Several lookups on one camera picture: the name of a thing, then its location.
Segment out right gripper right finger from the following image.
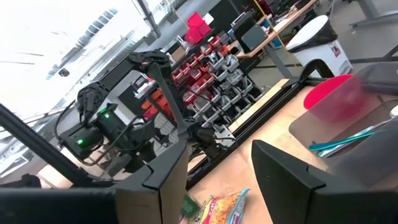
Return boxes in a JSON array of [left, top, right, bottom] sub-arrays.
[[251, 139, 326, 224]]

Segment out wooden workbench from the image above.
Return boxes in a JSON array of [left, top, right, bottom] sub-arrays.
[[234, 0, 320, 78]]

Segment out black computer box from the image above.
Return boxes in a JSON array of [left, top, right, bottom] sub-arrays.
[[232, 11, 269, 53]]

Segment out black wedge-shaped object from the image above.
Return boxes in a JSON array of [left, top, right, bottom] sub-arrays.
[[354, 61, 398, 96]]

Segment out green-lid spice jar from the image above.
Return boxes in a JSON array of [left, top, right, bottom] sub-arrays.
[[180, 193, 201, 219]]

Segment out black cabinet orange drawers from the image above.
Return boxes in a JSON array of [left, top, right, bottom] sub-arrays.
[[117, 70, 175, 125]]

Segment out silver spoon light-blue handle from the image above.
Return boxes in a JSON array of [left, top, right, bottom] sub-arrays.
[[316, 105, 398, 159]]

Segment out red plastic cup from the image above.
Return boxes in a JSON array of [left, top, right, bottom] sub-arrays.
[[303, 73, 365, 123]]

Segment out red boxes stack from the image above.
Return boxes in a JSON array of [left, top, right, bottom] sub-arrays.
[[184, 11, 213, 45]]

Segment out red and grey parts shelf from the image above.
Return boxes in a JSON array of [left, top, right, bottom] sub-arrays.
[[170, 33, 266, 126]]

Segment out white trash can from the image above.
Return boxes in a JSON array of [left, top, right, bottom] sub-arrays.
[[285, 14, 354, 78]]

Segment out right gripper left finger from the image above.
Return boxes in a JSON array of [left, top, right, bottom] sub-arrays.
[[114, 139, 190, 224]]

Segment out blue-edged ramen packet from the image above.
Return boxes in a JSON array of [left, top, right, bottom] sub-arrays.
[[198, 187, 251, 224]]

